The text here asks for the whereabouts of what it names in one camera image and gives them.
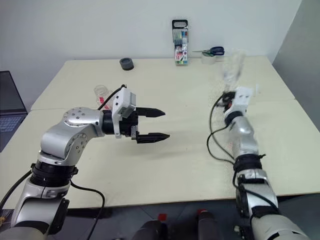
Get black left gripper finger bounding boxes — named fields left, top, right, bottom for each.
left=136, top=106, right=167, bottom=119
left=136, top=132, right=171, bottom=145

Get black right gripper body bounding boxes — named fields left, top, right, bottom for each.
left=221, top=91, right=237, bottom=112

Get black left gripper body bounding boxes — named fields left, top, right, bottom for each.
left=119, top=109, right=140, bottom=145

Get clear plastic bottle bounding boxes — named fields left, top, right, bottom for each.
left=93, top=84, right=114, bottom=111

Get clear container under scissors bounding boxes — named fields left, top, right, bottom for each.
left=201, top=52, right=218, bottom=65

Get colour marker pack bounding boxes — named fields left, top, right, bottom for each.
left=171, top=19, right=189, bottom=67

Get dark rounded shape red cap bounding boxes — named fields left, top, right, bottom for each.
left=129, top=213, right=169, bottom=240
left=196, top=208, right=221, bottom=240

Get dark grey laptop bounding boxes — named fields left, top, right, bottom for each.
left=0, top=70, right=28, bottom=153

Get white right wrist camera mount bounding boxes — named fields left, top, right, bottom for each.
left=224, top=86, right=254, bottom=123

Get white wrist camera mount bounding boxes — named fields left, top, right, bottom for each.
left=224, top=86, right=254, bottom=123
left=111, top=86, right=138, bottom=140

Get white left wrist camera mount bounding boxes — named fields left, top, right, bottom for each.
left=111, top=86, right=138, bottom=140

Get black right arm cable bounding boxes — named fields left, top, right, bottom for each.
left=206, top=92, right=242, bottom=191

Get blue handled scissors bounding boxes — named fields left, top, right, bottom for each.
left=191, top=45, right=226, bottom=56

